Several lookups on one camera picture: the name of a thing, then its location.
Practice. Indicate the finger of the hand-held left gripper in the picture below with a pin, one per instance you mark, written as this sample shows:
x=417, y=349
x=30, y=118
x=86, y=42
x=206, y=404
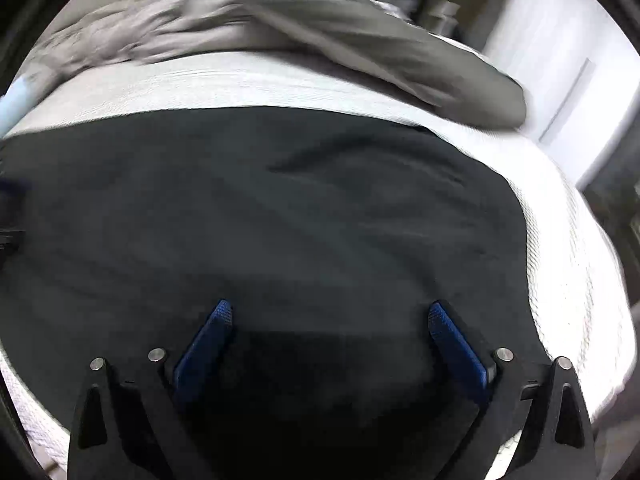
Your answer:
x=10, y=239

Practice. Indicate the grey two-tone duvet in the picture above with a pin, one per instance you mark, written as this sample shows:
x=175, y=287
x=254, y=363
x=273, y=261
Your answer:
x=300, y=15

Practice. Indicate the light blue bed frame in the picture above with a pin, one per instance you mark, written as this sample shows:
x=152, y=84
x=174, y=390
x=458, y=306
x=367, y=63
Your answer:
x=11, y=105

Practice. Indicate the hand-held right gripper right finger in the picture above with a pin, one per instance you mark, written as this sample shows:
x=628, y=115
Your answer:
x=455, y=350

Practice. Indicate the black pants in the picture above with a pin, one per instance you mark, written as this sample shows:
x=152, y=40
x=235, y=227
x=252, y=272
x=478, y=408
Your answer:
x=300, y=210

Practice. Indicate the white wardrobe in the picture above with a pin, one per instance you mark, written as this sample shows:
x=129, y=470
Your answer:
x=550, y=35

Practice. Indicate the white honeycomb pattern mattress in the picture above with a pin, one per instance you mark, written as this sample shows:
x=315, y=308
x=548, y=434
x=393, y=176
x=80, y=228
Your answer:
x=565, y=240

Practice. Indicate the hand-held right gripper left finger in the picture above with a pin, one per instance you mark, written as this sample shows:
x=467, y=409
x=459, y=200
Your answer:
x=210, y=345

